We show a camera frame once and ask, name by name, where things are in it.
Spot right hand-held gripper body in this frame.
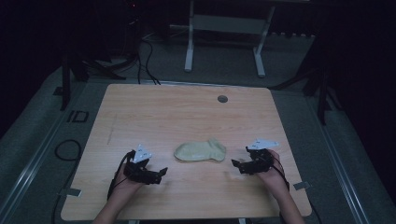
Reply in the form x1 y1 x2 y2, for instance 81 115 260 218
239 138 279 175

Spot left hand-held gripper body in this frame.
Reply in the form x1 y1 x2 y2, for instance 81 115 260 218
123 144 163 186

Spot person's left hand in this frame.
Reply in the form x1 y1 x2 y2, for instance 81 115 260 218
110 172 145 202

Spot person's right hand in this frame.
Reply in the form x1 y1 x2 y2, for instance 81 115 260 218
256 149 290 198

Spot grey tape piece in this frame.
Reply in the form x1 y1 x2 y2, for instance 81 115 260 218
293 181 311 191
64 188 83 198

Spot black metal stand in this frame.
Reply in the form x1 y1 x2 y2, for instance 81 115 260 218
52 50 127 112
270 31 344 126

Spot dark equipment tower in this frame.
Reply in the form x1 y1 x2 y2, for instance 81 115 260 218
123 0 143 62

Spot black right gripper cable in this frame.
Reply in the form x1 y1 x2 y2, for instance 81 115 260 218
269 153 291 191

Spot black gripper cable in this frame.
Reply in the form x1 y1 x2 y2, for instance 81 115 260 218
269 153 291 191
106 151 134 201

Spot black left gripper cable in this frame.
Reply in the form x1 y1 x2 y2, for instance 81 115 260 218
106 151 134 201

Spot metal floor rail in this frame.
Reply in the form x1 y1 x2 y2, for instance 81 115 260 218
306 92 372 224
0 78 108 218

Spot black floor cables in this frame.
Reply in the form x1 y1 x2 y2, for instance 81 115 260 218
135 34 162 86

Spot white desk frame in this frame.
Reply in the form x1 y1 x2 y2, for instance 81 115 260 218
184 0 276 78

